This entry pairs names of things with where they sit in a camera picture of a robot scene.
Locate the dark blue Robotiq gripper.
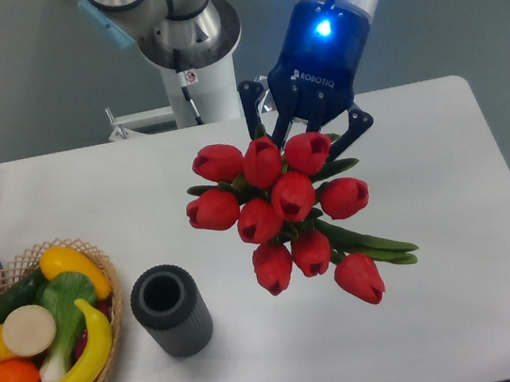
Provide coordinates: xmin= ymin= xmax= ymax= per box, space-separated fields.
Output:
xmin=238 ymin=0 xmax=374 ymax=162

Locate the red tulip bouquet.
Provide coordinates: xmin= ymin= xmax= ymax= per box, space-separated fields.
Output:
xmin=185 ymin=126 xmax=418 ymax=305

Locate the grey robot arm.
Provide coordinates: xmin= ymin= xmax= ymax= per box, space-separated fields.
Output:
xmin=78 ymin=0 xmax=378 ymax=158

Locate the dark grey ribbed vase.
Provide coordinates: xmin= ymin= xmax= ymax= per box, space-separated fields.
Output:
xmin=130 ymin=264 xmax=214 ymax=358

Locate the white metal table clamp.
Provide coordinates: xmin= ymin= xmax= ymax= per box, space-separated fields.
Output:
xmin=105 ymin=106 xmax=178 ymax=142

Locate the yellow lemon toy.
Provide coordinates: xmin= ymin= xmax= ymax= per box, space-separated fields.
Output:
xmin=39 ymin=247 xmax=112 ymax=300

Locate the green bok choy toy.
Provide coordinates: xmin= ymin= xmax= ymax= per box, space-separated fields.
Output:
xmin=34 ymin=271 xmax=97 ymax=382

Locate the woven wicker basket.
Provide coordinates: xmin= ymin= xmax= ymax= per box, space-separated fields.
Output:
xmin=0 ymin=238 xmax=123 ymax=382

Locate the yellow plastic banana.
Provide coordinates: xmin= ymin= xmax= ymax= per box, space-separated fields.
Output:
xmin=58 ymin=298 xmax=113 ymax=382

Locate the green cucumber toy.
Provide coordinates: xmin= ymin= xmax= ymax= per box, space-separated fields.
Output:
xmin=0 ymin=268 xmax=47 ymax=325

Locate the round beige radish slice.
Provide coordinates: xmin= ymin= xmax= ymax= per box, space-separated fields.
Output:
xmin=2 ymin=305 xmax=56 ymax=358

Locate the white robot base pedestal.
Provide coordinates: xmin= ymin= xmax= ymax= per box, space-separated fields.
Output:
xmin=155 ymin=51 xmax=244 ymax=132

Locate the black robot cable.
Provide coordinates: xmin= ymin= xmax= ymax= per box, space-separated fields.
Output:
xmin=170 ymin=46 xmax=206 ymax=129

